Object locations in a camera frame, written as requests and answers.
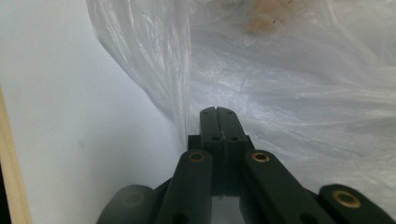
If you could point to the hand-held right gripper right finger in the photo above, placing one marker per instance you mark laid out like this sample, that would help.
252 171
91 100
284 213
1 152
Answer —
233 140

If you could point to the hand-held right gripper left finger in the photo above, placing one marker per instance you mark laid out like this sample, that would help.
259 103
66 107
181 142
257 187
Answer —
211 146

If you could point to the clear plastic bag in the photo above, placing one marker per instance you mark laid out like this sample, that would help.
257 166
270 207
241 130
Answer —
295 93

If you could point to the orange bottle with white cap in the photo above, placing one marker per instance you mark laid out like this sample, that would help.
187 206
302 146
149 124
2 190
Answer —
260 23

